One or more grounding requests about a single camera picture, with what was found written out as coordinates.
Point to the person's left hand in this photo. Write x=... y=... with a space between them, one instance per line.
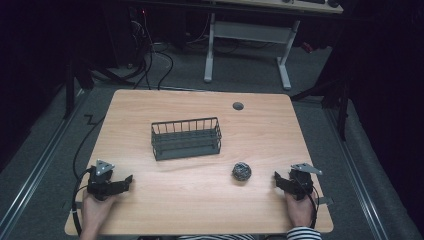
x=95 y=213

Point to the dark computer mouse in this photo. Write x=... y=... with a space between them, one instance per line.
x=333 y=3

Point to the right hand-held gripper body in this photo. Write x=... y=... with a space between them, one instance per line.
x=301 y=181

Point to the steel wool ball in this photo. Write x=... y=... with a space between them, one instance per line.
x=241 y=171

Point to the white frame desk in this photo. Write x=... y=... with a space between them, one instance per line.
x=250 y=31

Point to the metal floor rail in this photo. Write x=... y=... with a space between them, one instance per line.
x=36 y=170
x=356 y=180

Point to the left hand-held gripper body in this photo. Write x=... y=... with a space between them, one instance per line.
x=100 y=186

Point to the person's right hand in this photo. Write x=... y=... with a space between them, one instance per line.
x=300 y=211

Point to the black metal stand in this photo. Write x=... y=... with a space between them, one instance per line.
x=340 y=100
x=71 y=83

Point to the small red object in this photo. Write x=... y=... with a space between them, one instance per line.
x=307 y=47

